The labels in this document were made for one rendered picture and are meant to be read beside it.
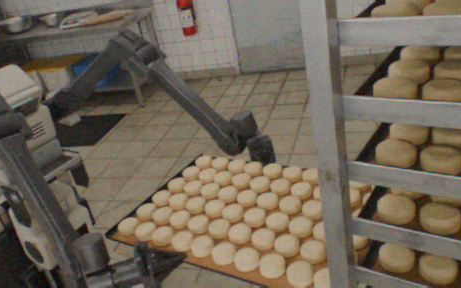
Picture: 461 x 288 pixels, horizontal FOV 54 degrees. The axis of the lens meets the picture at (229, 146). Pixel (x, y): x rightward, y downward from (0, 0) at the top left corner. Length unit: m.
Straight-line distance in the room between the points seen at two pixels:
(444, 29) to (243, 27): 4.52
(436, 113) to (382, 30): 0.11
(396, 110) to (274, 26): 4.39
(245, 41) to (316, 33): 4.52
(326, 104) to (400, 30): 0.11
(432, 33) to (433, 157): 0.17
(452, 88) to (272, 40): 4.42
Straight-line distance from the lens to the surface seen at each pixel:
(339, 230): 0.62
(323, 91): 0.52
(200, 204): 1.09
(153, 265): 0.95
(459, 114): 0.52
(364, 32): 0.51
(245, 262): 0.89
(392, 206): 0.67
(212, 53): 5.13
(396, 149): 0.62
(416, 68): 0.63
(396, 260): 0.72
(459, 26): 0.49
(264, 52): 5.00
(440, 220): 0.65
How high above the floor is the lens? 1.64
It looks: 27 degrees down
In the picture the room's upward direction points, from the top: 12 degrees counter-clockwise
